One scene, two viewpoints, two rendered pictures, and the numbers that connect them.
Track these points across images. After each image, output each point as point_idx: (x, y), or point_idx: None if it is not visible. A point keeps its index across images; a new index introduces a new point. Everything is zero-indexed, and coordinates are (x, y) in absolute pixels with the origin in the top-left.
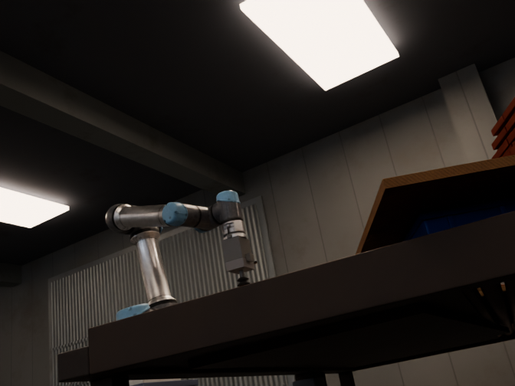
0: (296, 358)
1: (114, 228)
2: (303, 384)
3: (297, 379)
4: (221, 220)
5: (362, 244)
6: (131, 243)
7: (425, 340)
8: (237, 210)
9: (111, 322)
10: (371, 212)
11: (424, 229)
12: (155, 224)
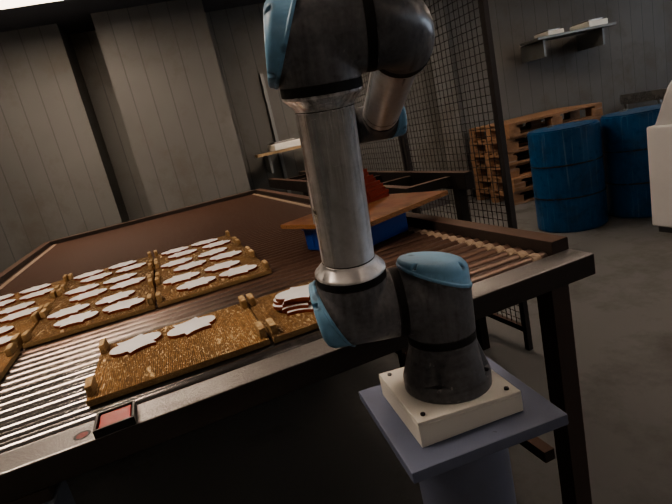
0: None
1: (421, 63)
2: (63, 494)
3: (52, 494)
4: None
5: (394, 215)
6: (351, 92)
7: None
8: None
9: (550, 234)
10: (425, 200)
11: (405, 213)
12: (397, 116)
